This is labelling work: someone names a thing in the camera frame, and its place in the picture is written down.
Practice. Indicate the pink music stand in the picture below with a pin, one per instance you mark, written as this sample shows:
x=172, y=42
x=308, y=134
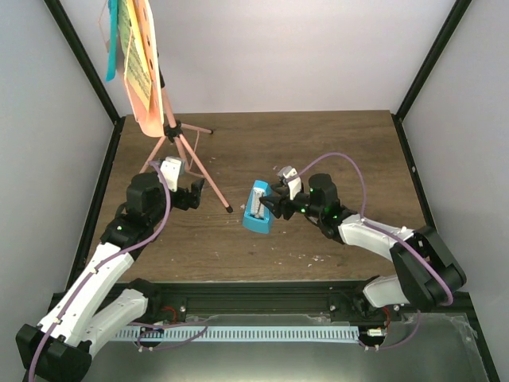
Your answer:
x=159, y=121

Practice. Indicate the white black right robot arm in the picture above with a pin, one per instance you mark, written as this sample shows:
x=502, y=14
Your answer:
x=426, y=272

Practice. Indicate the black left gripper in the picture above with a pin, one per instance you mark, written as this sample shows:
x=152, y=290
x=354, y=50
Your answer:
x=185, y=204

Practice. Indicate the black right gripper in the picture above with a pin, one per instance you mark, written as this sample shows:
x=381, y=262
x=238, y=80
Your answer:
x=280, y=204

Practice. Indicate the light blue slotted cable duct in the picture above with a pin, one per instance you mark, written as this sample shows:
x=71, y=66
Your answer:
x=326, y=334

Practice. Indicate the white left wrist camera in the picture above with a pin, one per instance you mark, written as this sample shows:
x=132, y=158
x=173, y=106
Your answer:
x=172, y=168

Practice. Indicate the black frame post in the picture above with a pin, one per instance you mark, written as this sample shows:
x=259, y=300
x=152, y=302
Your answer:
x=440, y=42
x=66, y=27

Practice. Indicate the blue metronome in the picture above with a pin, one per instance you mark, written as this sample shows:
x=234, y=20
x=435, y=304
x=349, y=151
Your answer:
x=257, y=217

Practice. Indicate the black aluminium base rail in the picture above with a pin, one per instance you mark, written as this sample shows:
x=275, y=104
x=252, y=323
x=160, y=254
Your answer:
x=338, y=300

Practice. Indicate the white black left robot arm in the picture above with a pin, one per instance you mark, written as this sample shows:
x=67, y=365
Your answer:
x=62, y=345

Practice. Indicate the black left frame post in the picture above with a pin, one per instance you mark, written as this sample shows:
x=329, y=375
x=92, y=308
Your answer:
x=66, y=27

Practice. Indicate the teal paper strip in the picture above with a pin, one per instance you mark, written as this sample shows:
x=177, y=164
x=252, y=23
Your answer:
x=113, y=10

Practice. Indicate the sheet music pages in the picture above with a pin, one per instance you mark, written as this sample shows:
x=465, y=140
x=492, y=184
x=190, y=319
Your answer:
x=136, y=71

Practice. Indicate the black right frame post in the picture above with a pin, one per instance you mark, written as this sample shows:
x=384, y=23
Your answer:
x=440, y=42

